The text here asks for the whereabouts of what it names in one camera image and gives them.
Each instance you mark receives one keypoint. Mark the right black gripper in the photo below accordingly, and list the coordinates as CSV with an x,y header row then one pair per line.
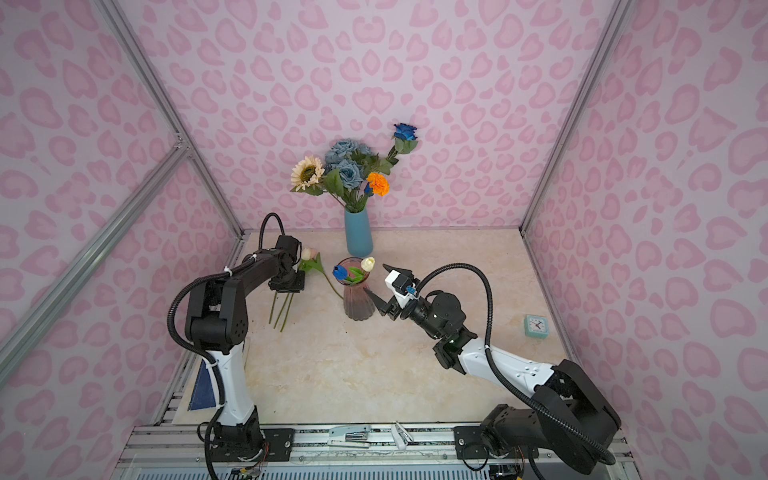
x,y
391,297

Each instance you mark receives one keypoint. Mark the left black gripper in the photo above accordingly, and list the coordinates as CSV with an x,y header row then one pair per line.
x,y
288,282

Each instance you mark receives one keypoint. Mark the white tulip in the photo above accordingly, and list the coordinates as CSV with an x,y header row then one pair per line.
x,y
368,264

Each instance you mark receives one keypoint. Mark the red glass vase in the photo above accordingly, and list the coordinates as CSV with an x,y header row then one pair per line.
x,y
357,305

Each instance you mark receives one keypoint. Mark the teal ceramic vase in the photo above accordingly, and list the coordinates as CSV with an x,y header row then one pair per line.
x,y
358,234

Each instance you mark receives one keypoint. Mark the cream sunflower stem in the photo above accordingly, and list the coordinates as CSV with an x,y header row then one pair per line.
x,y
310,176

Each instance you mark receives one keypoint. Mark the orange carnation stem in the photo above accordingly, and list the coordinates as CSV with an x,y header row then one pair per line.
x,y
380,185

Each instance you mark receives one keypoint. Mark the dusty blue rose bouquet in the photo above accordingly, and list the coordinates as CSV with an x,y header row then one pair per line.
x,y
353,160

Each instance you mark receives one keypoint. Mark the blue rose stem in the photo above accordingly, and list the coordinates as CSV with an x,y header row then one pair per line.
x,y
405,141

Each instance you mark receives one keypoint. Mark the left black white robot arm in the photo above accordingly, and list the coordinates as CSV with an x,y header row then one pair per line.
x,y
209,318

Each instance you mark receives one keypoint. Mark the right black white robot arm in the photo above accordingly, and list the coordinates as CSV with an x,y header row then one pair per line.
x,y
563,411

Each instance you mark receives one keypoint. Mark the light blue tulip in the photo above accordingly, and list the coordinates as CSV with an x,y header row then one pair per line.
x,y
285,311

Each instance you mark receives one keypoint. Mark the cream pink tulip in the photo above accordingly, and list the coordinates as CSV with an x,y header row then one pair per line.
x,y
311,260

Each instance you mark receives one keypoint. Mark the yellow tulip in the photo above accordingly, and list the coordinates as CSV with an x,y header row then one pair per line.
x,y
276,313

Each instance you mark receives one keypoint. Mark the small teal clock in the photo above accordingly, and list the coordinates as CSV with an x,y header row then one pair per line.
x,y
536,326

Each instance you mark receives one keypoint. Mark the blue book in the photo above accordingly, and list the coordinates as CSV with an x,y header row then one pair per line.
x,y
203,394

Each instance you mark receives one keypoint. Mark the silver stapler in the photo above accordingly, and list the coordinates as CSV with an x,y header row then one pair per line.
x,y
349,436

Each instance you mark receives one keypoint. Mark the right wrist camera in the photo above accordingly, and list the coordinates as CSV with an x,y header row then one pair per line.
x,y
403,288

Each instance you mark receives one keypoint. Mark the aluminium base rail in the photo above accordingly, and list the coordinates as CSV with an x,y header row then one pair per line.
x,y
309,451

